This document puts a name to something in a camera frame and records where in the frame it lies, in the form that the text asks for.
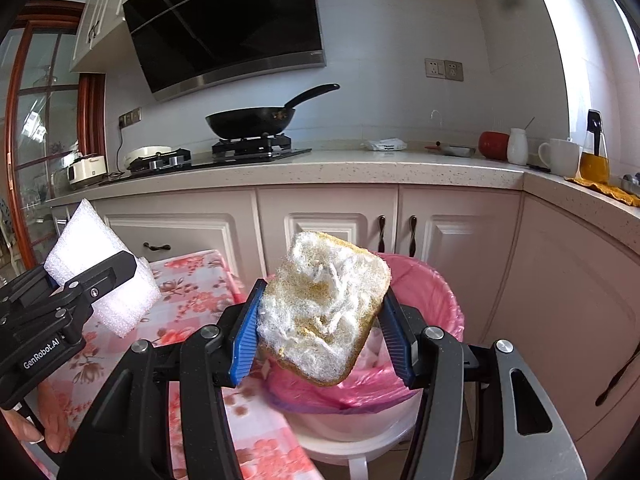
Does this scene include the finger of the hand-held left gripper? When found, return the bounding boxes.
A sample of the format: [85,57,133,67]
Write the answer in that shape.
[60,251,138,321]
[0,266,51,313]

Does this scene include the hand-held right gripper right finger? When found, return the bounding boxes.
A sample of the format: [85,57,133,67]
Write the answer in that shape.
[381,290,588,480]

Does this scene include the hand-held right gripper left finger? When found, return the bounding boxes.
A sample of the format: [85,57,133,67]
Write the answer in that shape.
[57,278,268,480]

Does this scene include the white foam packing sheet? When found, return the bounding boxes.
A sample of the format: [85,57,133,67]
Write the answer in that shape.
[44,199,161,338]

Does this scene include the yellow scouring sponge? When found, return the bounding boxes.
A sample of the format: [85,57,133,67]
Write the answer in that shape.
[256,231,392,387]

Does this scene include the white trash bin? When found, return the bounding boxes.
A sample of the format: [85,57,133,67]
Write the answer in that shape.
[280,390,423,480]

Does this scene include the person's left hand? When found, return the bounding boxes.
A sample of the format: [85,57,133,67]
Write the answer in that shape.
[0,382,71,456]

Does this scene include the pink floral tablecloth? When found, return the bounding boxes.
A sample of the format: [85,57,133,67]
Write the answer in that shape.
[15,249,326,480]

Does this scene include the white rice cooker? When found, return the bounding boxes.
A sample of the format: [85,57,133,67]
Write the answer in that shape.
[67,154,107,191]

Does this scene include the white lid on stove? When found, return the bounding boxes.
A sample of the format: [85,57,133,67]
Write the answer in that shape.
[122,146,173,166]

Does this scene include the white kitchen base cabinets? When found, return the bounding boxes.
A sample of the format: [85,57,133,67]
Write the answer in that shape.
[47,150,640,480]

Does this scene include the wood framed glass door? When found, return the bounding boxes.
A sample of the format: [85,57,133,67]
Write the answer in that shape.
[2,0,107,271]

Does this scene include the black gas stove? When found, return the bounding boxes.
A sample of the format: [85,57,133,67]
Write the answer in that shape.
[97,132,313,186]

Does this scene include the white packet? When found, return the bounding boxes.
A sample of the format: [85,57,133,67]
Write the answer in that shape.
[362,138,407,152]

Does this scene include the small grey dish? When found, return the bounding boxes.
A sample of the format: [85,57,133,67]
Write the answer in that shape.
[425,142,476,157]

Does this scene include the black wok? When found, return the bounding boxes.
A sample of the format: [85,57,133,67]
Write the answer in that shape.
[205,83,341,140]

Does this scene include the red bowl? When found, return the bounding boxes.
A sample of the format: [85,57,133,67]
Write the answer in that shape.
[477,131,511,161]

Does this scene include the white jug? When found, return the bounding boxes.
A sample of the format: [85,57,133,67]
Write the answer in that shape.
[506,127,530,166]

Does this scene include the white upper kitchen cabinets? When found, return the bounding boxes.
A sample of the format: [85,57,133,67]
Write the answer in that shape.
[69,0,151,72]

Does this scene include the white mug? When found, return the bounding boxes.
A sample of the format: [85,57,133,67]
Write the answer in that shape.
[538,137,582,178]

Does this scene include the yellow cloth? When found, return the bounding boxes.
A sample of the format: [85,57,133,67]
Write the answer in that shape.
[565,175,640,208]

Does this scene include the oil bottle with black cap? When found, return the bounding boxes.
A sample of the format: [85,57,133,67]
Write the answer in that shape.
[579,109,611,185]

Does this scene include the black range hood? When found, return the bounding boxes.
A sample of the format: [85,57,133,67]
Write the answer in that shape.
[122,0,327,102]

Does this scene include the double wall outlet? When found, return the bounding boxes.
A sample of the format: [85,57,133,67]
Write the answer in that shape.
[425,57,464,82]

